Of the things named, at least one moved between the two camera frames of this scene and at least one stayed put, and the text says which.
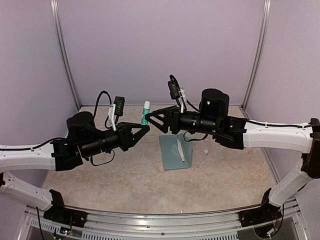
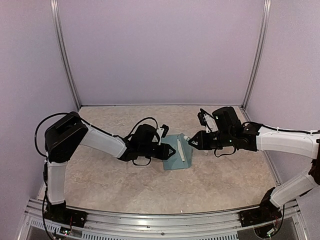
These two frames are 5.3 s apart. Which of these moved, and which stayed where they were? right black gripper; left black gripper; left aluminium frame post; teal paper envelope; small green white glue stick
Moved: small green white glue stick; left black gripper; right black gripper
Stayed: left aluminium frame post; teal paper envelope
